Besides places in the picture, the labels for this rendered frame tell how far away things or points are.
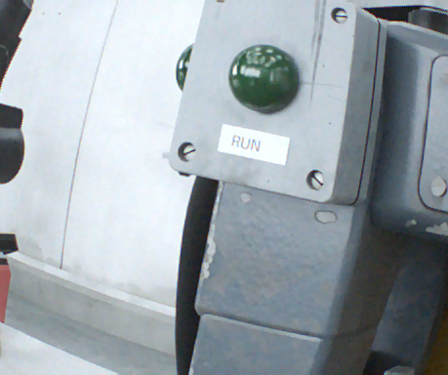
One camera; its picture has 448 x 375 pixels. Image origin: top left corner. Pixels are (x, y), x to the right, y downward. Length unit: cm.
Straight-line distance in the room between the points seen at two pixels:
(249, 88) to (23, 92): 663
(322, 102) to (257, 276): 10
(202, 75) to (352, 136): 7
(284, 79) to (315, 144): 3
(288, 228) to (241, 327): 5
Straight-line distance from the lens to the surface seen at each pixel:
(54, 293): 686
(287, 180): 51
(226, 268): 57
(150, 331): 652
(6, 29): 89
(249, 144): 51
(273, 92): 50
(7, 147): 94
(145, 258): 655
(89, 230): 674
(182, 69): 54
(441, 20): 66
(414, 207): 54
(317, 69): 50
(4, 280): 88
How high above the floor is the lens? 126
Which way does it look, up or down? 3 degrees down
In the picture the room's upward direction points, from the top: 11 degrees clockwise
